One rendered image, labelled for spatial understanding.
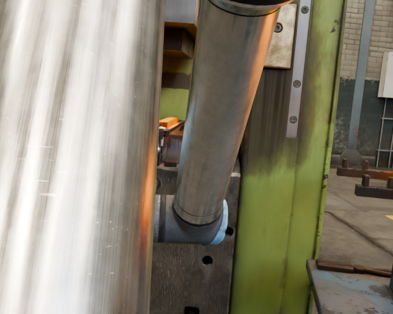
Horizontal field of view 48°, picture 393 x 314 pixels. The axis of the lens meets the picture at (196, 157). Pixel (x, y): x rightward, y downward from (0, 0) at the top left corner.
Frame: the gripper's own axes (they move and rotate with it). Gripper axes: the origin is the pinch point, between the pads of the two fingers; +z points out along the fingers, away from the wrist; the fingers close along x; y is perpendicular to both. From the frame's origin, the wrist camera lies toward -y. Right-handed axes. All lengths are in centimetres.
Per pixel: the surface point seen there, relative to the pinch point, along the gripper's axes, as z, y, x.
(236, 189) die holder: -3.1, 13.2, 21.3
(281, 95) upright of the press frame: 17.0, -10.4, 31.9
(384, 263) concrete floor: 194, 101, 134
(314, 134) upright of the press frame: 17.7, -0.1, 42.4
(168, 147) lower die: 2.9, 5.3, 3.0
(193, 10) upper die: 3.0, -29.3, 7.0
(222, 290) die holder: -3.1, 39.8, 20.1
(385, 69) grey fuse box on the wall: 652, -63, 265
